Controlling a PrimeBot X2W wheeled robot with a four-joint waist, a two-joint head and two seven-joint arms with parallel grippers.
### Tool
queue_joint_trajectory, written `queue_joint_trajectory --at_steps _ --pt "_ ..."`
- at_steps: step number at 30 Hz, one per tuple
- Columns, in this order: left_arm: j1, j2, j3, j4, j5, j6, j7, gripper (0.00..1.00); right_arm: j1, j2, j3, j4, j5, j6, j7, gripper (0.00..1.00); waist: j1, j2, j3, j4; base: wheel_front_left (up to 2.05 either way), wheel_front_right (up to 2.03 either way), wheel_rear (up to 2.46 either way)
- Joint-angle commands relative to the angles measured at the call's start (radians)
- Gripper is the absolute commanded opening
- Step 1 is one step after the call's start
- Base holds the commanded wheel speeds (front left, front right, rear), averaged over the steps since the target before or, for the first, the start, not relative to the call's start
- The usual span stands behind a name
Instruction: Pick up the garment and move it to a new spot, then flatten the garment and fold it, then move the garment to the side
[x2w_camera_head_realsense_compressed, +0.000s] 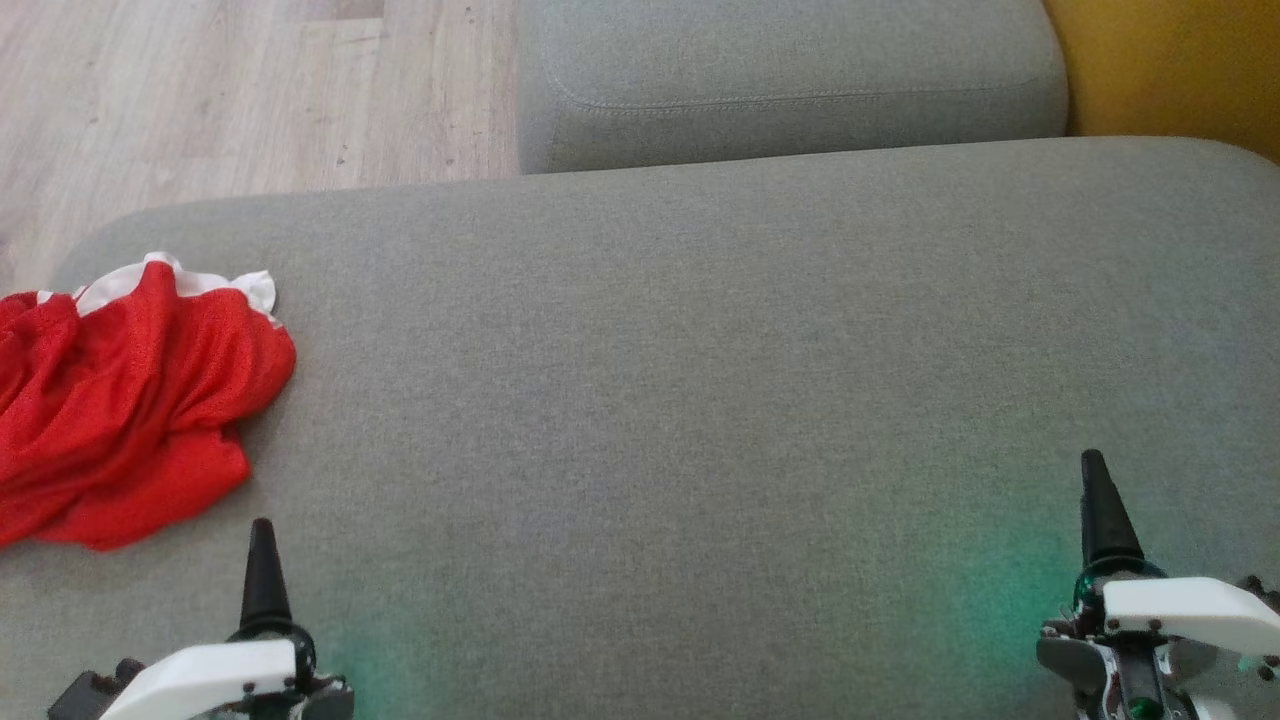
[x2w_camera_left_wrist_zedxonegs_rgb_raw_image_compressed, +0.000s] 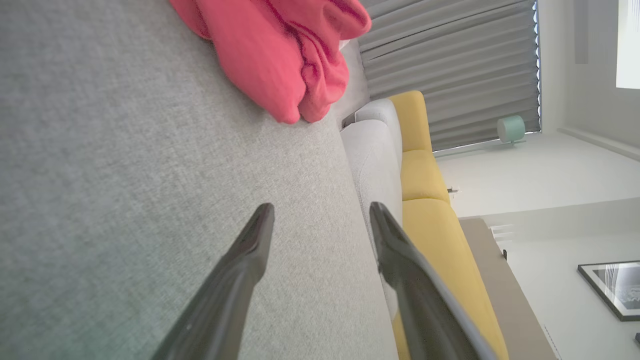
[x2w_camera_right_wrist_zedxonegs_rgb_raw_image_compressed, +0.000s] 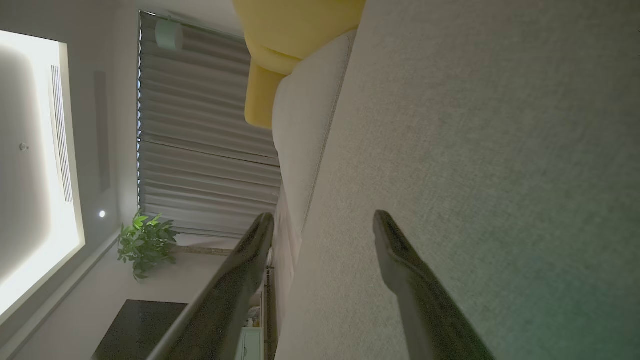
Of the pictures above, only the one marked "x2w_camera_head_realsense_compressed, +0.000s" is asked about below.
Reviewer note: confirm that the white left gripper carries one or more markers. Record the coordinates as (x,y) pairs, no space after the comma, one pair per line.
(200,680)

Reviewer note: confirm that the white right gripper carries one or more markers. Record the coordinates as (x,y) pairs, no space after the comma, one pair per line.
(1190,610)

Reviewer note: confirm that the red and white jersey shirt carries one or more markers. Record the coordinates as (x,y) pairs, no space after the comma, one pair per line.
(120,400)

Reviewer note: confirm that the grey fabric sofa seat cushion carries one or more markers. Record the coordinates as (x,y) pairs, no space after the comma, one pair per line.
(700,400)

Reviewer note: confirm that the yellow fabric cushion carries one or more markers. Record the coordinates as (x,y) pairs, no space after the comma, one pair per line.
(1180,60)

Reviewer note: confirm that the grey fabric sofa cushion block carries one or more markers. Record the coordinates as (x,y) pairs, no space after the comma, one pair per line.
(780,80)

